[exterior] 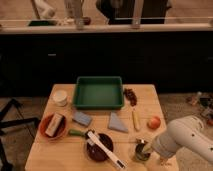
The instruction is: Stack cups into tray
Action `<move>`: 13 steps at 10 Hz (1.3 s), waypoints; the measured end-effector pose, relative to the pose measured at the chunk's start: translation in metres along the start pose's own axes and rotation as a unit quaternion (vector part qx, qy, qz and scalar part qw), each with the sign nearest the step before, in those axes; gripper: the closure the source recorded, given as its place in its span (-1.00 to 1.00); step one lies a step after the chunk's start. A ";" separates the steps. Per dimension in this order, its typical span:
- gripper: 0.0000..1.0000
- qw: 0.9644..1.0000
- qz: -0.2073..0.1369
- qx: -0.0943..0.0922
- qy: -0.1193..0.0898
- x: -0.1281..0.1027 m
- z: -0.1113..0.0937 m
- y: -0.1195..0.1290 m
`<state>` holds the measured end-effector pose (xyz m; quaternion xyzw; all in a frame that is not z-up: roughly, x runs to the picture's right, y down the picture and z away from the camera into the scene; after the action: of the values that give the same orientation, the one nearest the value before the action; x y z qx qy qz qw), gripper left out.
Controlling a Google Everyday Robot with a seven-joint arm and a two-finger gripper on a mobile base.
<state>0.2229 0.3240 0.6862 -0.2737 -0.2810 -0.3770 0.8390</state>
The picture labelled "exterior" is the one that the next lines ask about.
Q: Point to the dark red grapes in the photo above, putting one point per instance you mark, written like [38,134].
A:
[130,95]

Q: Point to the white brown block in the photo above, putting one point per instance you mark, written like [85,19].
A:
[54,124]

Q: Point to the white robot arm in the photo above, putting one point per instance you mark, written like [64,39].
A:
[183,132]

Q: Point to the white cup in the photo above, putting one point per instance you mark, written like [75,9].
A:
[60,98]

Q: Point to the orange bowl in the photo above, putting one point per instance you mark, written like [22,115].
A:
[62,129]

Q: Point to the blue sponge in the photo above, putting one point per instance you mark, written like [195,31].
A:
[82,118]

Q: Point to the green plastic tray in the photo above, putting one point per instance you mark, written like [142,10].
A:
[98,93]

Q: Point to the grey triangular cloth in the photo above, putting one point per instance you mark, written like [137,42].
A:
[115,123]

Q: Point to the black stand legs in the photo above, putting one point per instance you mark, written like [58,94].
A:
[6,166]

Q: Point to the red orange apple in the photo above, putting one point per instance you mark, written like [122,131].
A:
[154,122]

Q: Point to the wooden table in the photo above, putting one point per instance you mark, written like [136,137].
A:
[69,154]

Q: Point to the green handled tool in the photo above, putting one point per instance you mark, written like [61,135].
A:
[73,132]

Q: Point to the floor clutter items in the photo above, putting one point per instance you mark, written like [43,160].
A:
[206,102]

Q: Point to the person in background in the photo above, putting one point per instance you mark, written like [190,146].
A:
[120,12]

